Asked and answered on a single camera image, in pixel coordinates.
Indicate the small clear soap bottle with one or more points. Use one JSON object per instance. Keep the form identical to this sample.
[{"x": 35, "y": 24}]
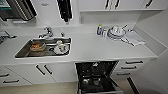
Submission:
[{"x": 62, "y": 33}]

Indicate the orange bowl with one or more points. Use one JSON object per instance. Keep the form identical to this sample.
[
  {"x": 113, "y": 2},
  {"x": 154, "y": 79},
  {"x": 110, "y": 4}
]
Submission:
[{"x": 37, "y": 46}]

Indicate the white wall cabinet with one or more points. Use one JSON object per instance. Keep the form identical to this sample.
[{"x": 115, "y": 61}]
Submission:
[{"x": 120, "y": 4}]

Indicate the small white bottle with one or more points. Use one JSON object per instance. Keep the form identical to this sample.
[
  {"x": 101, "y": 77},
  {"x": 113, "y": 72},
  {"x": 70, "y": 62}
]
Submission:
[{"x": 104, "y": 32}]

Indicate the white mug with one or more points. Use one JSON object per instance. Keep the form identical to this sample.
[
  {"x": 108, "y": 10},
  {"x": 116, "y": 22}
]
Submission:
[{"x": 61, "y": 47}]

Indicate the pile of white dishes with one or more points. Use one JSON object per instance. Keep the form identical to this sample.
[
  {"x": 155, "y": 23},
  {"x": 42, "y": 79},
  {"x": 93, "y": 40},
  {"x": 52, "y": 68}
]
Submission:
[{"x": 116, "y": 32}]

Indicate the white drawer stack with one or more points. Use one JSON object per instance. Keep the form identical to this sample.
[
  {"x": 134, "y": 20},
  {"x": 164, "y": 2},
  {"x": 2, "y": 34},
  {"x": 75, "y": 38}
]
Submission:
[
  {"x": 11, "y": 78},
  {"x": 131, "y": 66}
]

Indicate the stainless steel sink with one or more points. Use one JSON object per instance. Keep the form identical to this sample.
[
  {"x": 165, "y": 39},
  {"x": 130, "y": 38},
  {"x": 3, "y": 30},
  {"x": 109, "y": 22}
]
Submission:
[{"x": 43, "y": 48}]

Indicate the black wall soap dispenser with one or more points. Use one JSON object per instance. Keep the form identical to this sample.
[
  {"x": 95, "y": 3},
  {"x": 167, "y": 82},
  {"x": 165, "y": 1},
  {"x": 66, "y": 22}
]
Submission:
[{"x": 64, "y": 10}]

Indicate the blue label bottle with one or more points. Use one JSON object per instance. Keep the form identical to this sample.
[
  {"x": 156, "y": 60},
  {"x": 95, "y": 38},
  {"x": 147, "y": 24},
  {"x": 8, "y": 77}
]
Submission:
[{"x": 99, "y": 30}]

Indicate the white wall outlet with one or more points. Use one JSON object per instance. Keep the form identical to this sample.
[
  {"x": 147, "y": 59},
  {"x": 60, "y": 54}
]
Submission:
[{"x": 81, "y": 19}]

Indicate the steel paper towel dispenser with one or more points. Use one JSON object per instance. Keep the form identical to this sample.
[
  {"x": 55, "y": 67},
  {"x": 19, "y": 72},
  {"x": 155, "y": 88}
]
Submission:
[{"x": 18, "y": 8}]

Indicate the white two-door base cabinet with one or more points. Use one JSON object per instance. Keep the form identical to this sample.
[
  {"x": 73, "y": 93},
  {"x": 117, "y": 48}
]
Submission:
[{"x": 41, "y": 73}]

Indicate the chrome faucet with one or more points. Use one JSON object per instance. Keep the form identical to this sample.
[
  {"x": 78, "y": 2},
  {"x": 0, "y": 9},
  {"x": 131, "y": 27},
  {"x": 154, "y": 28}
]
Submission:
[{"x": 46, "y": 32}]

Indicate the stainless steel dishwasher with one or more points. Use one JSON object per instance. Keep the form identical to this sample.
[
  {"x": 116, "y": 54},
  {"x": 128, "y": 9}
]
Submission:
[{"x": 98, "y": 78}]

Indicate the small wall label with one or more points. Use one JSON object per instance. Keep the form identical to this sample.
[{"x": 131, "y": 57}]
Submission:
[{"x": 44, "y": 4}]

